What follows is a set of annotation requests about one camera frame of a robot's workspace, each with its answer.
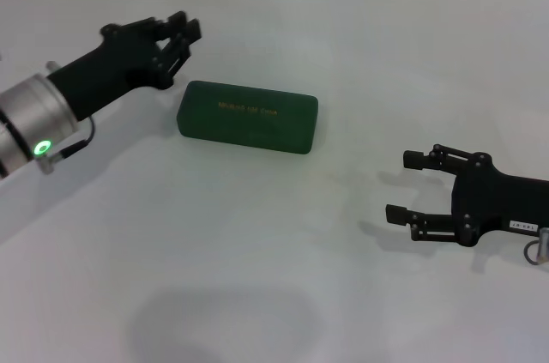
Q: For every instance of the green glasses case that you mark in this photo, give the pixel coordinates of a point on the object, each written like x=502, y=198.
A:
x=249, y=118

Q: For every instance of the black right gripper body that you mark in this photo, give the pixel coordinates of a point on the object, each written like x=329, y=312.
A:
x=497, y=204

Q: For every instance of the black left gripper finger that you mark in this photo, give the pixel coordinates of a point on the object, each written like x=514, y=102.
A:
x=184, y=39
x=171, y=24

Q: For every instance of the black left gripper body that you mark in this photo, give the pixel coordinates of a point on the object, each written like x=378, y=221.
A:
x=111, y=67

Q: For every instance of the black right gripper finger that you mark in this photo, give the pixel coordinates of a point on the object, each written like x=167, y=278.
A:
x=416, y=160
x=398, y=213

